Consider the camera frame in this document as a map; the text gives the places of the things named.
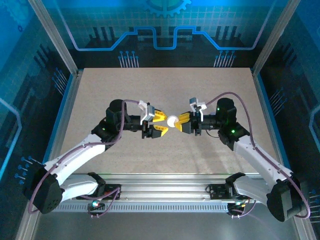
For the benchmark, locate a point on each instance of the lavender earbud charging case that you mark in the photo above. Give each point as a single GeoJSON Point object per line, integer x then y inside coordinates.
{"type": "Point", "coordinates": [172, 121]}

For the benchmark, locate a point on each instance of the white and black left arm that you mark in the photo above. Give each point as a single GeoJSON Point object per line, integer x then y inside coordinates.
{"type": "Point", "coordinates": [75, 157]}

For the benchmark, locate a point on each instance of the small LED circuit board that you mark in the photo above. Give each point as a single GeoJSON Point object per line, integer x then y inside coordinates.
{"type": "Point", "coordinates": [95, 204]}
{"type": "Point", "coordinates": [237, 203]}

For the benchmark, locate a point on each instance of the grey metal panel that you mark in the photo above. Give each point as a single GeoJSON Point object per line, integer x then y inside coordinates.
{"type": "Point", "coordinates": [162, 227]}

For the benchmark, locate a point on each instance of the aluminium side rail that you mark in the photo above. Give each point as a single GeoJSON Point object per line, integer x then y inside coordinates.
{"type": "Point", "coordinates": [261, 95]}
{"type": "Point", "coordinates": [72, 95]}

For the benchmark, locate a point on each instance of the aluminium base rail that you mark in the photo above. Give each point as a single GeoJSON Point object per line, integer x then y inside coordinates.
{"type": "Point", "coordinates": [162, 185]}

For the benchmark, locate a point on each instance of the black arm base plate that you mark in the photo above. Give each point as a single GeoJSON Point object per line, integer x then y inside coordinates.
{"type": "Point", "coordinates": [113, 188]}
{"type": "Point", "coordinates": [217, 192]}

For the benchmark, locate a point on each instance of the aluminium frame post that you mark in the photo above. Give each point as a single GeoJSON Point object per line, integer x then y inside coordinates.
{"type": "Point", "coordinates": [57, 42]}
{"type": "Point", "coordinates": [275, 37]}

